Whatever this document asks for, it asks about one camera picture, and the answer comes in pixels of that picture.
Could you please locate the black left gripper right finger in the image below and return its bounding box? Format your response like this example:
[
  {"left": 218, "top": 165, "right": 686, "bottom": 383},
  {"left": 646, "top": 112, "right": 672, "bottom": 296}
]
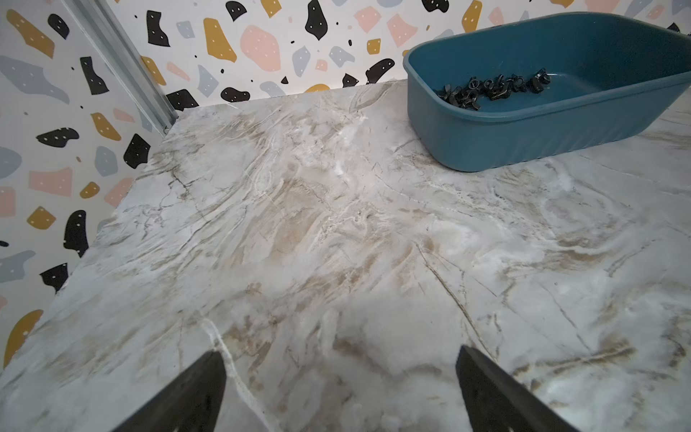
[{"left": 455, "top": 345, "right": 577, "bottom": 432}]

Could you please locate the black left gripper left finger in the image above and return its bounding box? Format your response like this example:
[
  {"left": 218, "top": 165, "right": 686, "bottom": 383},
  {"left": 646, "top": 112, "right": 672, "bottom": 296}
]
[{"left": 114, "top": 351, "right": 227, "bottom": 432}]

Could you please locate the teal plastic storage box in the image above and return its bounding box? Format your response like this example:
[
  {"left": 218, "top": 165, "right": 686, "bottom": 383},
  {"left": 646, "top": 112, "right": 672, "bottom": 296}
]
[{"left": 403, "top": 13, "right": 690, "bottom": 172}]

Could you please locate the pile of black wing nuts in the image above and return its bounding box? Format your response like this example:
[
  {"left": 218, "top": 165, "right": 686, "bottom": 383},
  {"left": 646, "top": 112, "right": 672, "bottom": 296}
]
[{"left": 435, "top": 68, "right": 552, "bottom": 111}]

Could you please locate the aluminium corner profile left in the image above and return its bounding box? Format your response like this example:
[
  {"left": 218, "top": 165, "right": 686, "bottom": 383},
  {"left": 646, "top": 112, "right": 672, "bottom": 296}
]
[{"left": 63, "top": 0, "right": 177, "bottom": 136}]

